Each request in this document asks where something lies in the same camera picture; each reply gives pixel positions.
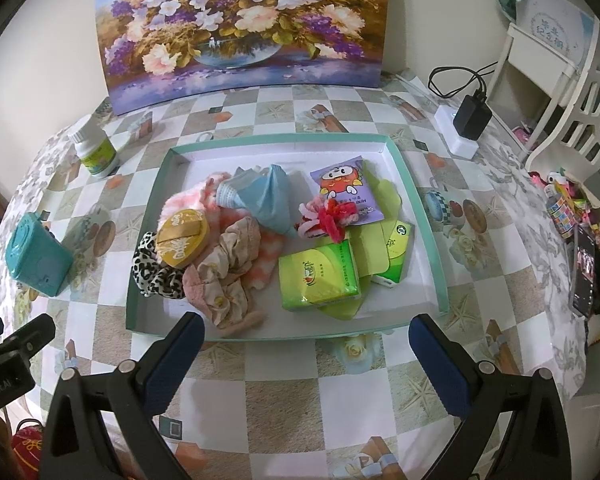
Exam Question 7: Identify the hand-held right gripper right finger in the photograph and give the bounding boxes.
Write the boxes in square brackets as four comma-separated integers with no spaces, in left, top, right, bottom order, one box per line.
[408,312,577,480]

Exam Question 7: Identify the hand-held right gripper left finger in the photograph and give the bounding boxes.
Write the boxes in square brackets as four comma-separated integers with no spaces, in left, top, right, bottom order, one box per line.
[39,311,207,480]

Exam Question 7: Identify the leopard print scrunchie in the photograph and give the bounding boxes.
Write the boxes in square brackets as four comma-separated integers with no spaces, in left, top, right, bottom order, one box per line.
[131,231,186,301]

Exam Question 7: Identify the pale pink ruffled cloth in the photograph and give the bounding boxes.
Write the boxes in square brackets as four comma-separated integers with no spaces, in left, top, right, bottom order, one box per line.
[182,217,266,331]

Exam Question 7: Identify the yellow round case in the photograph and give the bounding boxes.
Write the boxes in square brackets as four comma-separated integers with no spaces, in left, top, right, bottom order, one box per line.
[156,208,212,269]

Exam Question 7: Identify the green tissue packet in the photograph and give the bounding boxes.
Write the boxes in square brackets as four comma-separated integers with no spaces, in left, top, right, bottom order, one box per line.
[278,238,363,311]
[370,219,416,291]

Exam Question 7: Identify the light green packets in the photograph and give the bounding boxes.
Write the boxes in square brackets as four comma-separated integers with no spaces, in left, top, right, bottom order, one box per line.
[320,176,416,321]

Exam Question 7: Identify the pink white knitted cloth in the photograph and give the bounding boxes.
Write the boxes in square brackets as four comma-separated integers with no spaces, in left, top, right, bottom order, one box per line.
[161,172,286,291]

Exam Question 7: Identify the blue face mask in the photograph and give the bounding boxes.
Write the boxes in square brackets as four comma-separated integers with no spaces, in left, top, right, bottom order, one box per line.
[215,164,298,238]

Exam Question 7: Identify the pink red fuzzy hair tie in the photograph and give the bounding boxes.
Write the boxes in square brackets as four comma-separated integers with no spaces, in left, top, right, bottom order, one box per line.
[294,197,363,243]

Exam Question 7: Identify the purple cartoon packet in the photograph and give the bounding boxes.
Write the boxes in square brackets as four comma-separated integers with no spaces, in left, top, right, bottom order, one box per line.
[310,155,383,224]

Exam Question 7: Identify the teal-rimmed white tray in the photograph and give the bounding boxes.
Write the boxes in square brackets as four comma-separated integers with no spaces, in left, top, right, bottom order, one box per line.
[125,133,451,343]

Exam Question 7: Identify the teal plastic box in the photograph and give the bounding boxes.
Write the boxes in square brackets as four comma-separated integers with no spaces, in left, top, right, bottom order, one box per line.
[5,211,75,298]

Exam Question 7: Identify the checkered plastic tablecloth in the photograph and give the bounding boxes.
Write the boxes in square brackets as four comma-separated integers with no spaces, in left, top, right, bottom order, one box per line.
[35,67,588,480]

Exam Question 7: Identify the black smartphone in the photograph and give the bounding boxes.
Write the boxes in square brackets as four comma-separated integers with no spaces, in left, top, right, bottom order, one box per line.
[569,224,599,318]

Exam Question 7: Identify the white green-label pill bottle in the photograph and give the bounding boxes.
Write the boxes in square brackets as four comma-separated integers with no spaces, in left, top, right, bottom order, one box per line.
[70,122,121,179]

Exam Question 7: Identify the colourful stationery pile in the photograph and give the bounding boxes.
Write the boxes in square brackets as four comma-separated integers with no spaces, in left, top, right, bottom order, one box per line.
[529,167,600,231]

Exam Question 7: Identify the white power strip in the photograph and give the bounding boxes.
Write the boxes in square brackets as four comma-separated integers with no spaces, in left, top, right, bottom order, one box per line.
[434,105,481,161]

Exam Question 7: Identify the black charger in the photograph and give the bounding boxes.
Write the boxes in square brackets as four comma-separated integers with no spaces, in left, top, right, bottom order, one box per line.
[452,92,493,139]

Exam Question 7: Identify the white chair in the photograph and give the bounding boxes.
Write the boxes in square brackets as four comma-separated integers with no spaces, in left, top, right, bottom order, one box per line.
[524,25,600,173]

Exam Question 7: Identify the white stool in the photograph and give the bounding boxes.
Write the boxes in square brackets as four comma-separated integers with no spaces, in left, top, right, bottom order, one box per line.
[490,22,581,151]

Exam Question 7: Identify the flower painting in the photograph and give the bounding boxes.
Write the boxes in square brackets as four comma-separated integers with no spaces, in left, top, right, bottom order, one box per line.
[94,0,392,117]

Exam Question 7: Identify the pale printed box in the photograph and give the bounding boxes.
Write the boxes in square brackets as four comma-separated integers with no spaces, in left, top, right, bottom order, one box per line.
[516,0,597,66]

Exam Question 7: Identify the black cable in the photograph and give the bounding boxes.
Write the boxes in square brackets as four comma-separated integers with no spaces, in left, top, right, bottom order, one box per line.
[427,60,501,98]

